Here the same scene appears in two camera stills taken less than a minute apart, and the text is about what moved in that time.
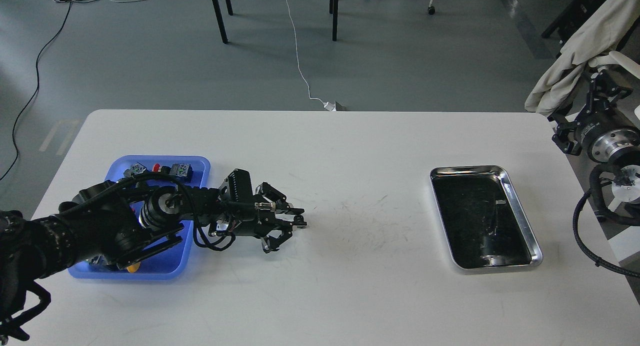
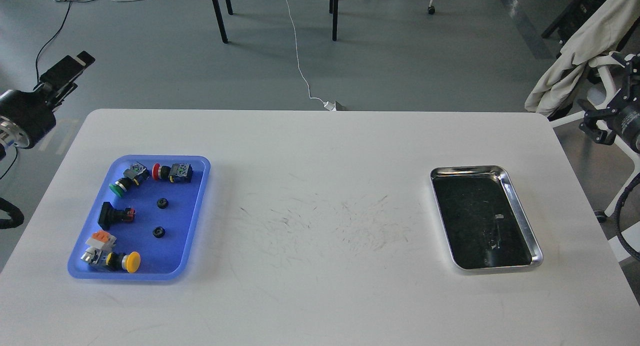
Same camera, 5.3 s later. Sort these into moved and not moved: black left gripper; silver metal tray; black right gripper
Moved: black left gripper; black right gripper
Not moved: silver metal tray
